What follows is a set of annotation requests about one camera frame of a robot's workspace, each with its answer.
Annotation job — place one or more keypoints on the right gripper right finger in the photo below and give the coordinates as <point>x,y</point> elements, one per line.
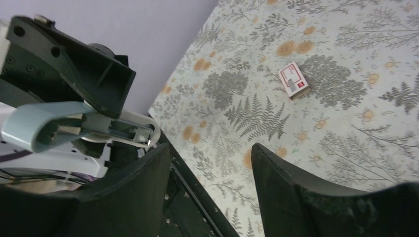
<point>296,203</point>

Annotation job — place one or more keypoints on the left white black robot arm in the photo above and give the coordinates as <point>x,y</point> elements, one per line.
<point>84,159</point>

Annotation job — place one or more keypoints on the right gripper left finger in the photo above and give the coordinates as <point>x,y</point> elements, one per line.
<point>128,202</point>

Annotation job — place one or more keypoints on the floral patterned table mat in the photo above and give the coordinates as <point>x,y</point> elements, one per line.
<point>358,126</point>

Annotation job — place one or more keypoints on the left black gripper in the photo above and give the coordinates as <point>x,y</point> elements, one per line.
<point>43,65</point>

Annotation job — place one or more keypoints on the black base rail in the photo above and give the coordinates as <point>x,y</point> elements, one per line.
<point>189,211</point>

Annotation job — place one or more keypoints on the red white staple box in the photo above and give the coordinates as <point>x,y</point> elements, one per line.
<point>293,81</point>

